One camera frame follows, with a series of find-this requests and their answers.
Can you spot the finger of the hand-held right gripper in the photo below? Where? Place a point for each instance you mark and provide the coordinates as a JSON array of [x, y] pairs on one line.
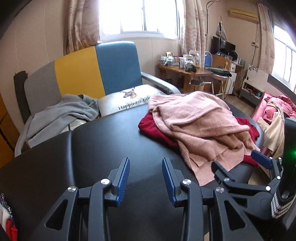
[[261, 158], [222, 172]]

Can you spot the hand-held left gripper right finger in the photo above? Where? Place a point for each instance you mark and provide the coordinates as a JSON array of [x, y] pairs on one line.
[[167, 183]]

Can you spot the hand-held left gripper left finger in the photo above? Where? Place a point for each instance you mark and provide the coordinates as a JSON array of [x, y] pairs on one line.
[[122, 183]]

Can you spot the pink knit sweater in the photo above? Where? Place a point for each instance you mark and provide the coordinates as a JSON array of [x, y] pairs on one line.
[[196, 120]]

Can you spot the cream cloth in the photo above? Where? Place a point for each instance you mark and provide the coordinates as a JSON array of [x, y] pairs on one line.
[[275, 132]]

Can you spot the pink bed blanket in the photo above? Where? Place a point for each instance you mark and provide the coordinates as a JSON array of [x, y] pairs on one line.
[[270, 113]]

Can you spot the red garment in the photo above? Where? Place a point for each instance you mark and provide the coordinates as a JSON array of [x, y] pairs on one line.
[[150, 126]]

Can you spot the white low cabinet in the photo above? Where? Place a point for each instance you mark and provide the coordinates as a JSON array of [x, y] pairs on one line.
[[256, 76]]

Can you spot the white cushion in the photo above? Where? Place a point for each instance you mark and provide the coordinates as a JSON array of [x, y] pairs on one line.
[[77, 124]]

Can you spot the side window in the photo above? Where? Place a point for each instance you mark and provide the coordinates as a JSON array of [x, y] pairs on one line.
[[284, 60]]

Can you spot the white printed pillow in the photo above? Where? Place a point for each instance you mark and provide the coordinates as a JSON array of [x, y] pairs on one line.
[[129, 99]]

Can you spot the white stool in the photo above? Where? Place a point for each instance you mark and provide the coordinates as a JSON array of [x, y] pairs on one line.
[[207, 84]]

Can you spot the grey garment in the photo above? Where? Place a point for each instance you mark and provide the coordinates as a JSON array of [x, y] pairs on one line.
[[60, 115]]

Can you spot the dark green cloth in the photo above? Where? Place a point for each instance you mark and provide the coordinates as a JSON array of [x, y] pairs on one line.
[[218, 70]]

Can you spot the beige patterned curtain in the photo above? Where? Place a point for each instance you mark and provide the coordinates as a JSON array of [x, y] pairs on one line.
[[192, 30], [266, 41], [81, 23]]

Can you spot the wooden desk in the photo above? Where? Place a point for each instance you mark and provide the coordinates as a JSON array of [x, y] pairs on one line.
[[180, 71]]

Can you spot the blue chair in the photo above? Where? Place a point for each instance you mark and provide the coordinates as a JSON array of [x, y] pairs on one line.
[[208, 60]]

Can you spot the group of desk jars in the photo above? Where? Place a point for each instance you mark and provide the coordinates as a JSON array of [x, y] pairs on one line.
[[185, 60]]

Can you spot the grey yellow blue sofa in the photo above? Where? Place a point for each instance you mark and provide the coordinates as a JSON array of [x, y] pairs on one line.
[[76, 74]]

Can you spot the black monitor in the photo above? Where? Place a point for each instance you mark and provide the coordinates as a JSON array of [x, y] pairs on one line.
[[217, 45]]

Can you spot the colourful patterned cloth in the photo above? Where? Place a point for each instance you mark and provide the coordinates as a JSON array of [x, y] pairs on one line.
[[8, 228]]

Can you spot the orange wooden cabinet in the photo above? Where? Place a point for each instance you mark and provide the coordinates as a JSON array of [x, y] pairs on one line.
[[5, 139]]

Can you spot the grey hanging bag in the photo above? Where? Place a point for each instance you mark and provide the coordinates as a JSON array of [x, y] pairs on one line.
[[220, 30]]

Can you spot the black upright panel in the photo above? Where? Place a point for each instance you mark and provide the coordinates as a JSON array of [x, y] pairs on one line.
[[19, 92]]

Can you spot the metal floor lamp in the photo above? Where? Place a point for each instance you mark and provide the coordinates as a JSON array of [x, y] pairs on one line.
[[207, 23]]

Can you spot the large bright window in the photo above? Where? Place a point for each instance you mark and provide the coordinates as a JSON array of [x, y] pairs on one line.
[[138, 16]]

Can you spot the wall air conditioner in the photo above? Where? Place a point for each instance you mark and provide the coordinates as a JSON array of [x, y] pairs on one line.
[[242, 14]]

